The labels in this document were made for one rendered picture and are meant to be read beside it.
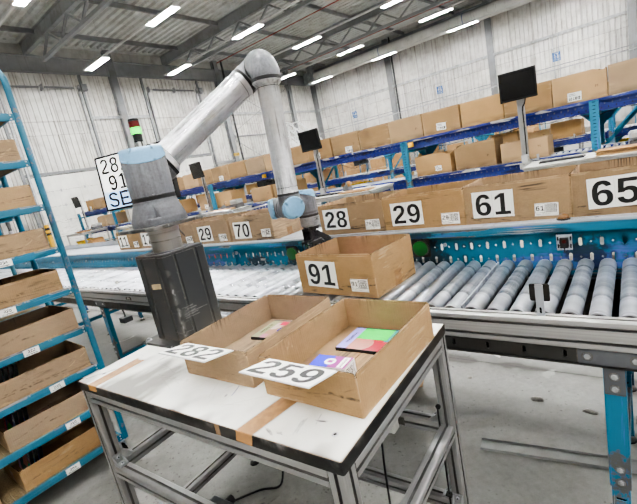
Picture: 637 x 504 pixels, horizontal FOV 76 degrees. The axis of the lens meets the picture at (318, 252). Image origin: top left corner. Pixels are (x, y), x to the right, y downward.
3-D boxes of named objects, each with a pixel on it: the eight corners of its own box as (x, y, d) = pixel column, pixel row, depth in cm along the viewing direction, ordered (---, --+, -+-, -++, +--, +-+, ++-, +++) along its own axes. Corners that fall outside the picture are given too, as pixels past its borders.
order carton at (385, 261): (302, 292, 174) (293, 254, 171) (343, 270, 195) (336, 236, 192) (378, 298, 148) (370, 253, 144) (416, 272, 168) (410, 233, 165)
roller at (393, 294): (372, 315, 146) (369, 302, 145) (427, 270, 185) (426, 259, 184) (384, 316, 143) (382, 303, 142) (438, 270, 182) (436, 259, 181)
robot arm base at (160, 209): (154, 226, 132) (146, 196, 130) (121, 231, 142) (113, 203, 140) (198, 214, 147) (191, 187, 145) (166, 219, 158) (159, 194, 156)
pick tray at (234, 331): (186, 373, 119) (177, 342, 117) (272, 319, 149) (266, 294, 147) (254, 389, 102) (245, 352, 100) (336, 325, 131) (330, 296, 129)
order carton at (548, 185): (466, 226, 174) (461, 187, 171) (485, 212, 196) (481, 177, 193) (573, 219, 150) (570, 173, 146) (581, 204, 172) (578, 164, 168)
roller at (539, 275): (507, 326, 118) (505, 310, 117) (539, 269, 157) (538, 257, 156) (526, 327, 115) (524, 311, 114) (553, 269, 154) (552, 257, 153)
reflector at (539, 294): (531, 321, 112) (528, 284, 110) (532, 320, 113) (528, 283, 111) (552, 322, 109) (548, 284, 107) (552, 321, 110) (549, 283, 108)
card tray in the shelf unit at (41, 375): (-7, 411, 170) (-16, 390, 168) (-22, 396, 190) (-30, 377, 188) (92, 364, 200) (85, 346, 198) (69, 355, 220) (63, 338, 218)
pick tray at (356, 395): (265, 393, 99) (255, 356, 96) (348, 327, 128) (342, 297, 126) (364, 420, 81) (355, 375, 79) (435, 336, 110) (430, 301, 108)
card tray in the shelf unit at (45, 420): (10, 453, 173) (1, 433, 171) (-10, 435, 192) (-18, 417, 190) (103, 400, 204) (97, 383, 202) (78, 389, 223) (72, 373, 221)
